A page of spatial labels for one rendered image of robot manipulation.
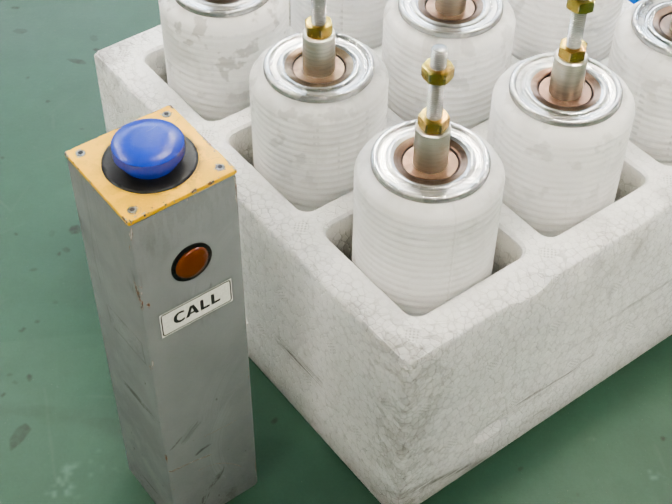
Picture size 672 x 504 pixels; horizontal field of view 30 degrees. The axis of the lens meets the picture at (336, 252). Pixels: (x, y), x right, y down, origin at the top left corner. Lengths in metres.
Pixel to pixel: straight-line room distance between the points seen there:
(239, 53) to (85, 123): 0.34
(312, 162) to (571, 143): 0.17
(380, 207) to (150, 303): 0.16
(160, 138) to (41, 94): 0.58
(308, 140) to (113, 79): 0.21
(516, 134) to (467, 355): 0.15
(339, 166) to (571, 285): 0.18
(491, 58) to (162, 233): 0.32
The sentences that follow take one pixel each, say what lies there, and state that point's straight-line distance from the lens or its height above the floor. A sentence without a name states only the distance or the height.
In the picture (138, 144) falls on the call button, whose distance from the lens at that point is 0.69.
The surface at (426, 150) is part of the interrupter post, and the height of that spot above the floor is 0.27.
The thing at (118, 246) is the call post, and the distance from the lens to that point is 0.71.
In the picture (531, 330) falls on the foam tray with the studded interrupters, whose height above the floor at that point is 0.13.
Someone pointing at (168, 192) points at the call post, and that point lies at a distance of 0.69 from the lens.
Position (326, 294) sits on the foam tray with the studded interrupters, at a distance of 0.82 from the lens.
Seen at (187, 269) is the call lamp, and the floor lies 0.26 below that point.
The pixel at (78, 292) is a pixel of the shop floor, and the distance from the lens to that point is 1.07.
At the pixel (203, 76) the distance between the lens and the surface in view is 0.94.
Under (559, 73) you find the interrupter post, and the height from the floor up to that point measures 0.27.
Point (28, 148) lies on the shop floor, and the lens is 1.21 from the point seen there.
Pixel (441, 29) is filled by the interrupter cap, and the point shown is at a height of 0.25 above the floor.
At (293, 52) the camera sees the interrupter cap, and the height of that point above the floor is 0.25.
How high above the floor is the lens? 0.79
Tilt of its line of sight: 47 degrees down
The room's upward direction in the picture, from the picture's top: 1 degrees clockwise
